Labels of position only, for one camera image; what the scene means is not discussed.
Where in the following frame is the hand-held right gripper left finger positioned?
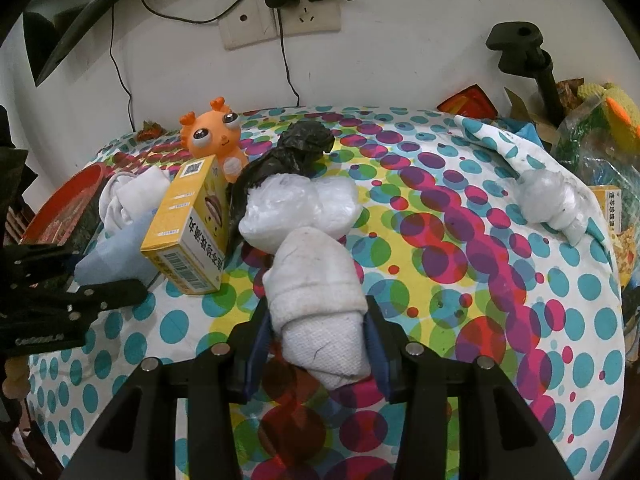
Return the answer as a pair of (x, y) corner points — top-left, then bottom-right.
(65, 297), (273, 480)

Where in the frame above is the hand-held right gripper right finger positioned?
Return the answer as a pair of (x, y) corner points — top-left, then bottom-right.
(365, 295), (581, 480)

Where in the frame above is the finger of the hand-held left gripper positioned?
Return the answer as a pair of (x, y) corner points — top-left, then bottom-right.
(30, 279), (147, 316)
(0, 242), (88, 276)

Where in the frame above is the light blue cloth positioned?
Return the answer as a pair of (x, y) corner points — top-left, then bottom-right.
(75, 208), (161, 283)

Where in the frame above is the red woven tray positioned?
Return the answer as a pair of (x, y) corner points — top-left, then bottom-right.
(20, 162), (126, 256)

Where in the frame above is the white towel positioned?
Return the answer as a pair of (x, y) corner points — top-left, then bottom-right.
(262, 226), (373, 391)

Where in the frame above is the white sock bundle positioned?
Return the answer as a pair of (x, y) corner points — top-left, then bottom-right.
(98, 166), (171, 233)

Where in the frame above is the yellow medicine box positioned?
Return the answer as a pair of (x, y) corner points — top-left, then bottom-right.
(141, 156), (231, 295)

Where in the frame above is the person's left hand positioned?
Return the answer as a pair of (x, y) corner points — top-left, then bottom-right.
(2, 359), (27, 398)

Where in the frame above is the wooden slatted rack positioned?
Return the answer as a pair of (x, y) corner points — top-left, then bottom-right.
(0, 200), (32, 247)

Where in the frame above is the dark cloth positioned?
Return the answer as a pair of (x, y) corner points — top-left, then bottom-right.
(0, 105), (38, 241)

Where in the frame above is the polka dot tablecloth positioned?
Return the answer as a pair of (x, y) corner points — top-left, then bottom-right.
(27, 105), (626, 480)

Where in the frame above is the orange big-eyed toy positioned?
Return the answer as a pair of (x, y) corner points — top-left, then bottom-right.
(179, 97), (249, 183)

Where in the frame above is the black plastic bag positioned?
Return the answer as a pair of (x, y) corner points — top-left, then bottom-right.
(227, 121), (336, 251)

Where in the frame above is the small white plastic bag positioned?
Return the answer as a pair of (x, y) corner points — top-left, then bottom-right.
(517, 169), (593, 246)

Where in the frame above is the red packet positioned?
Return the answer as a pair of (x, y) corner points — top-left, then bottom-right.
(437, 86), (498, 120)

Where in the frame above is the yellow box with white label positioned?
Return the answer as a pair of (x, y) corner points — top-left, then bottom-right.
(587, 185), (623, 233)

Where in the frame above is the brown cardboard box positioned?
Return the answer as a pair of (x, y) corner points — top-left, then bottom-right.
(502, 85), (563, 147)

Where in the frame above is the clear plastic bag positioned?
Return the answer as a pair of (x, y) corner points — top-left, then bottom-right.
(550, 95), (640, 191)

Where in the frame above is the black clamp stand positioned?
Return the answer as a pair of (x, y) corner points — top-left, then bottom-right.
(486, 21), (573, 128)

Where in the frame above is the yellow plush toy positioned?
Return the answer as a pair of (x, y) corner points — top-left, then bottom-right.
(577, 81), (640, 148)

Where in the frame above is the black charger cable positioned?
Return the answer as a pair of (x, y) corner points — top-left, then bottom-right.
(277, 7), (301, 106)

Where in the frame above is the white wall outlet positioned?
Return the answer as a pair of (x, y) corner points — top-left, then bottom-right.
(218, 0), (342, 51)

